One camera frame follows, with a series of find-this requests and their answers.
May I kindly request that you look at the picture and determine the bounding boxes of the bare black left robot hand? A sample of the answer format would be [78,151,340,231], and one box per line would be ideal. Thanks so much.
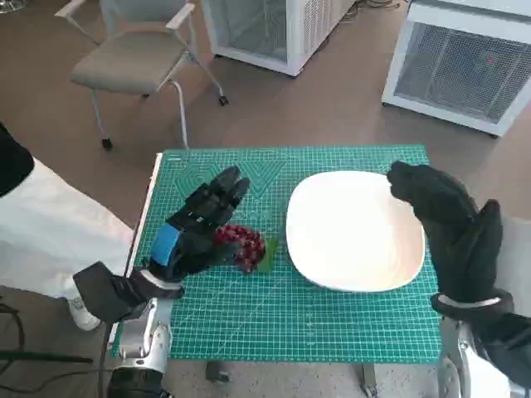
[142,165,251,278]

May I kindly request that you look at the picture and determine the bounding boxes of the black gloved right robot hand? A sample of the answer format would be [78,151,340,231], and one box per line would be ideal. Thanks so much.
[386,161,507,307]

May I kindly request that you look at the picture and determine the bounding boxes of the red toy grapes with leaf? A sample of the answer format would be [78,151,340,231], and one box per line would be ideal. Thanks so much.
[214,224,280,274]

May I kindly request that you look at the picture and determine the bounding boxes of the white square plate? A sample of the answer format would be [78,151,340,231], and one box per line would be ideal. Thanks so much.
[285,169,426,294]

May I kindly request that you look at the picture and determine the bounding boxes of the person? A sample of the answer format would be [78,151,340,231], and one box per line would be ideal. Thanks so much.
[0,121,139,332]

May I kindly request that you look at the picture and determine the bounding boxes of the green cutting mat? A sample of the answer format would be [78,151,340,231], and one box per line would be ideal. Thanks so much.
[127,143,443,366]

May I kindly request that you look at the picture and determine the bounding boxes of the white mesh cabinet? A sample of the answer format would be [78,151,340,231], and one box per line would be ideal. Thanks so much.
[200,0,358,78]
[381,0,531,140]

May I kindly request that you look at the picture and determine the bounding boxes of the grey chair with armrests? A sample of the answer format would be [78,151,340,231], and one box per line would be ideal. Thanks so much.
[54,0,231,153]

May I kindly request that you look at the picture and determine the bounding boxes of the black floor bar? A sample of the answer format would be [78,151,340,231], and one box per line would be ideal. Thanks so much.
[0,349,95,365]

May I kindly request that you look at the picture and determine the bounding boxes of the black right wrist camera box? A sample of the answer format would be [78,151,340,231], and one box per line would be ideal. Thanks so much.
[476,311,531,386]

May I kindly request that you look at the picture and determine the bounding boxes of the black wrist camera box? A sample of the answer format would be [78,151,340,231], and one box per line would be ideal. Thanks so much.
[72,262,143,323]
[476,311,531,386]

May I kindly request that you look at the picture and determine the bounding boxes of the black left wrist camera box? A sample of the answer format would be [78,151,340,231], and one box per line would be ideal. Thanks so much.
[72,262,143,323]

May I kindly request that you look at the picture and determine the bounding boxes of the metal table bracket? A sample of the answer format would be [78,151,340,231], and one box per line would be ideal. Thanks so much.
[359,364,379,398]
[204,360,232,383]

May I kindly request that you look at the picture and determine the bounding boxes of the black floor cable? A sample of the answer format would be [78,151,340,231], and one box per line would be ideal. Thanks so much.
[0,301,114,394]

